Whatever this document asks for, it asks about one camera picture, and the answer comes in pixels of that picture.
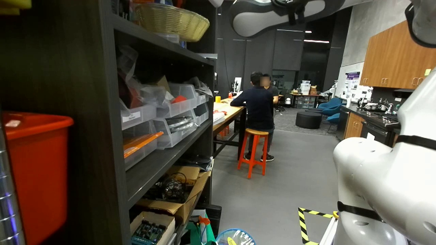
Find clear plastic bags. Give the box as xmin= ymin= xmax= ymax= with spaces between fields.
xmin=114 ymin=44 xmax=161 ymax=112

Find small cardboard box black crate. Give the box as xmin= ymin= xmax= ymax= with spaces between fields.
xmin=128 ymin=211 xmax=177 ymax=245

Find white tabletop device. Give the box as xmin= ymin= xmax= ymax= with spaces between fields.
xmin=231 ymin=76 xmax=244 ymax=97

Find shiny metal parts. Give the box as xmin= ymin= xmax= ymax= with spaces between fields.
xmin=165 ymin=114 xmax=197 ymax=136

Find white flat packet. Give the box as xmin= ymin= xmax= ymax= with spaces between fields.
xmin=154 ymin=31 xmax=185 ymax=46

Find seated person dark shirt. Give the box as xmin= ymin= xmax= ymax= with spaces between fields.
xmin=229 ymin=69 xmax=276 ymax=163

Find ceiling strip light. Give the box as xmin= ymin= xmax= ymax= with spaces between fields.
xmin=302 ymin=38 xmax=331 ymax=46

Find person with black hair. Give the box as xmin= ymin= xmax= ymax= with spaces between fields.
xmin=263 ymin=73 xmax=280 ymax=109

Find green plastic item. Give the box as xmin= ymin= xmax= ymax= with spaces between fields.
xmin=184 ymin=212 xmax=219 ymax=245

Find crumpled clear plastic wrap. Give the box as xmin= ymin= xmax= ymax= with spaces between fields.
xmin=185 ymin=75 xmax=214 ymax=99

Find orange metal stool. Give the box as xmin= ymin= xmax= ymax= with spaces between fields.
xmin=216 ymin=124 xmax=231 ymax=142
xmin=236 ymin=128 xmax=270 ymax=181

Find orange flat strip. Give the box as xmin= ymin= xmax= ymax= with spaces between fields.
xmin=121 ymin=131 xmax=166 ymax=162

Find black round ottoman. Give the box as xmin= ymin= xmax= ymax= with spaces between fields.
xmin=294 ymin=109 xmax=324 ymax=131

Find orange plastic bin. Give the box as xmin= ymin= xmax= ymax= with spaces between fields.
xmin=0 ymin=112 xmax=75 ymax=245

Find chrome wire rack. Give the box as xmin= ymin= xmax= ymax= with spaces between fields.
xmin=0 ymin=128 xmax=26 ymax=245

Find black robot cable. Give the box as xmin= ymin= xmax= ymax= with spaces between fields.
xmin=271 ymin=0 xmax=310 ymax=27

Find large open cardboard box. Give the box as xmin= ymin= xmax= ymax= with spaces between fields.
xmin=135 ymin=165 xmax=214 ymax=229

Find yellow black hazard tape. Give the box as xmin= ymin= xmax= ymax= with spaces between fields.
xmin=295 ymin=205 xmax=342 ymax=245

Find wooden top work table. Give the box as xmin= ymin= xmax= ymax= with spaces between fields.
xmin=211 ymin=97 xmax=248 ymax=158

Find silver countertop appliance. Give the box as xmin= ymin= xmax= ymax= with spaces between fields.
xmin=358 ymin=97 xmax=392 ymax=113

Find yellow wicker basket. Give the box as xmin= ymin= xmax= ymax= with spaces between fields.
xmin=129 ymin=1 xmax=211 ymax=44

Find white metal rail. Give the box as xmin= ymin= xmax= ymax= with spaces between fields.
xmin=319 ymin=216 xmax=339 ymax=245

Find blue lounge chair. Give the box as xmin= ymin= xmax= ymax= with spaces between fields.
xmin=316 ymin=97 xmax=345 ymax=117
xmin=324 ymin=112 xmax=343 ymax=125

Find dark shelf unit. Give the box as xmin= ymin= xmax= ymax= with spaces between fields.
xmin=0 ymin=0 xmax=225 ymax=245

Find wooden base cabinet counter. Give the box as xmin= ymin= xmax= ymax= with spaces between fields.
xmin=338 ymin=102 xmax=402 ymax=148

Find clear plastic storage bin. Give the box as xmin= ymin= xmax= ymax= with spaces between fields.
xmin=192 ymin=102 xmax=212 ymax=128
xmin=121 ymin=120 xmax=166 ymax=174
xmin=152 ymin=109 xmax=200 ymax=151
xmin=188 ymin=78 xmax=214 ymax=109
xmin=154 ymin=82 xmax=201 ymax=121
xmin=118 ymin=102 xmax=159 ymax=133

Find teal round basket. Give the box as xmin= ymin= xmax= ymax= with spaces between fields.
xmin=215 ymin=227 xmax=259 ymax=245

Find dark parts in box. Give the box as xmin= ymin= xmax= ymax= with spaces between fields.
xmin=148 ymin=177 xmax=191 ymax=204

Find purple white wall poster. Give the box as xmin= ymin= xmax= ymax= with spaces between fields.
xmin=340 ymin=69 xmax=364 ymax=103

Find large yellow plastic bin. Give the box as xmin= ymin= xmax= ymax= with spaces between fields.
xmin=0 ymin=0 xmax=34 ymax=16

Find white background container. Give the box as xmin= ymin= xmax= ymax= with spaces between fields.
xmin=298 ymin=79 xmax=313 ymax=97

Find wooden wall cabinet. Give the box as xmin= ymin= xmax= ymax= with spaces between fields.
xmin=360 ymin=19 xmax=436 ymax=91

